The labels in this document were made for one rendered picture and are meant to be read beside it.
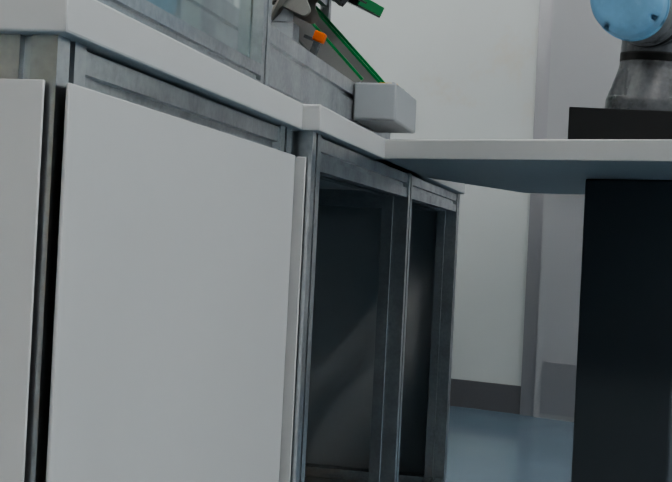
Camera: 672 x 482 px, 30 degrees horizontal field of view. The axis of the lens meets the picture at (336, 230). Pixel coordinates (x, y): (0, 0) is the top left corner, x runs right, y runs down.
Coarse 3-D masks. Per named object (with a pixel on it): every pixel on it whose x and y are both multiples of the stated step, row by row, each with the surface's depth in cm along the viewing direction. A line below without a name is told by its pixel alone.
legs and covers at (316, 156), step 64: (320, 192) 288; (384, 192) 196; (448, 192) 266; (320, 256) 292; (384, 256) 211; (448, 256) 281; (320, 320) 292; (384, 320) 211; (448, 320) 281; (320, 384) 292; (384, 384) 212; (448, 384) 280; (320, 448) 291; (384, 448) 211
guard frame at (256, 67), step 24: (120, 0) 93; (144, 0) 98; (264, 0) 131; (168, 24) 103; (264, 24) 132; (192, 48) 109; (216, 48) 116; (264, 48) 132; (240, 72) 124; (264, 72) 133
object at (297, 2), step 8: (280, 0) 214; (288, 0) 214; (296, 0) 214; (304, 0) 214; (272, 8) 216; (280, 8) 215; (288, 8) 214; (296, 8) 214; (304, 8) 214; (272, 16) 215; (304, 16) 214
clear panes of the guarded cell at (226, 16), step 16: (160, 0) 105; (176, 0) 109; (192, 0) 113; (208, 0) 117; (224, 0) 122; (240, 0) 127; (176, 16) 109; (192, 16) 113; (208, 16) 117; (224, 16) 122; (240, 16) 127; (208, 32) 118; (224, 32) 122; (240, 32) 128; (240, 48) 128
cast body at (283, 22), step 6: (276, 0) 217; (282, 12) 216; (288, 12) 216; (276, 18) 216; (282, 18) 216; (288, 18) 217; (276, 24) 216; (282, 24) 216; (288, 24) 216; (294, 24) 216; (282, 30) 216; (288, 30) 216; (294, 30) 216; (288, 36) 216; (294, 36) 217
